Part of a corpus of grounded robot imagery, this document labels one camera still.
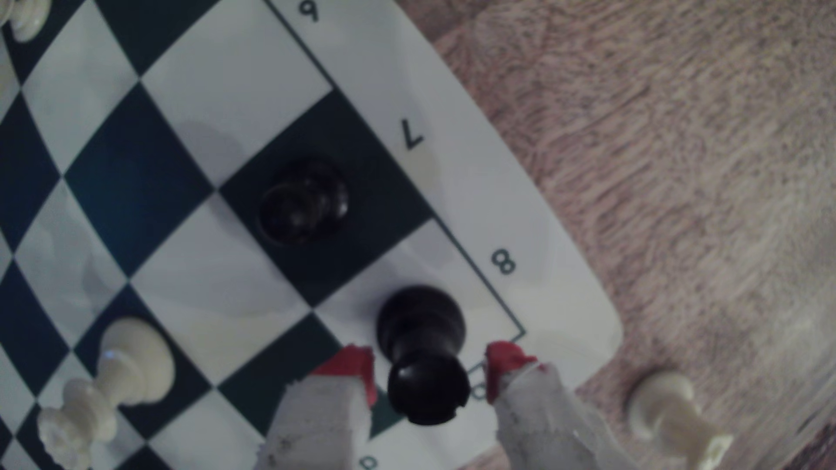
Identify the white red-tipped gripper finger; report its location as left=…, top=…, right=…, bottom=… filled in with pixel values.
left=255, top=346, right=378, bottom=470
left=486, top=341, right=637, bottom=470

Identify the white pawn chess piece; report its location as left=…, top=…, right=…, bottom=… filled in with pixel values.
left=0, top=0, right=52, bottom=43

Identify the green and white chess mat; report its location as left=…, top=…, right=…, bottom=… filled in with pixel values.
left=0, top=0, right=624, bottom=470

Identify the white queen chess piece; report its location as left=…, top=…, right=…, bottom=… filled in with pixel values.
left=37, top=317, right=176, bottom=470

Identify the black rook chess piece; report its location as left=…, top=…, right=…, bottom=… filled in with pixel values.
left=376, top=285, right=472, bottom=426

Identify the black pawn chess piece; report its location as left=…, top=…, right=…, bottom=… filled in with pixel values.
left=258, top=158, right=350, bottom=247

